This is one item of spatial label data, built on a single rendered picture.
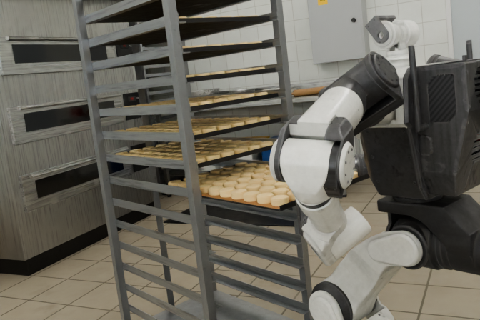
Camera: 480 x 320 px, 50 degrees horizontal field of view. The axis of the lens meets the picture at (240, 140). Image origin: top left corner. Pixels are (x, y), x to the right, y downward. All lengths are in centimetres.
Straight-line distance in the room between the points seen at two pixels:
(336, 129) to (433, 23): 413
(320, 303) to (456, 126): 66
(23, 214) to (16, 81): 86
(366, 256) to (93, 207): 292
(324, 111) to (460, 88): 34
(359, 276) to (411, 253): 22
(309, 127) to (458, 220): 49
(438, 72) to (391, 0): 388
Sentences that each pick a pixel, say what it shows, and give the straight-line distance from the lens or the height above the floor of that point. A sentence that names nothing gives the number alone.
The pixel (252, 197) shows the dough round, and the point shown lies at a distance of 147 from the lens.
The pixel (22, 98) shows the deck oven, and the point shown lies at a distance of 362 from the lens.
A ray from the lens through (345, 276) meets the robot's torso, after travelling 150.
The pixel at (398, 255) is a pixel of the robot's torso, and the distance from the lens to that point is 132.
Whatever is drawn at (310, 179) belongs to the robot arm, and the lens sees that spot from 85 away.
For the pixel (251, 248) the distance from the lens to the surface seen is 217.
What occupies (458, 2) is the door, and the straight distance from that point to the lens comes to 498.
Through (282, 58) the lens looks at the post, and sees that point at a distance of 184.
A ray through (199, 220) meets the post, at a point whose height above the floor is 71.
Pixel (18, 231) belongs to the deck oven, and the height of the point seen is 31.
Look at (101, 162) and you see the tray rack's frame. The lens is 210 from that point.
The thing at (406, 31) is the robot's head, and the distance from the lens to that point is 131.
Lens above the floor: 113
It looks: 7 degrees down
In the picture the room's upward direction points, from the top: 7 degrees counter-clockwise
